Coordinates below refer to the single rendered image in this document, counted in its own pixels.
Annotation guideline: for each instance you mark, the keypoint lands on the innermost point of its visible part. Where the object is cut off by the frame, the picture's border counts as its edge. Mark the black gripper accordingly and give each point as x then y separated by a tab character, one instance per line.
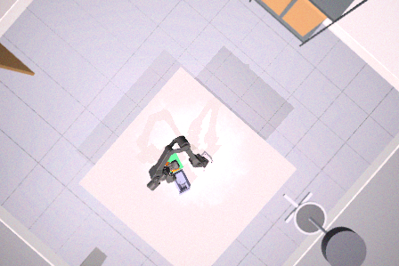
171	166

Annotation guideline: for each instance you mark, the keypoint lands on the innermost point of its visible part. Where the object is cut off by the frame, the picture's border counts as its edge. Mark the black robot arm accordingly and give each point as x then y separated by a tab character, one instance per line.
157	174

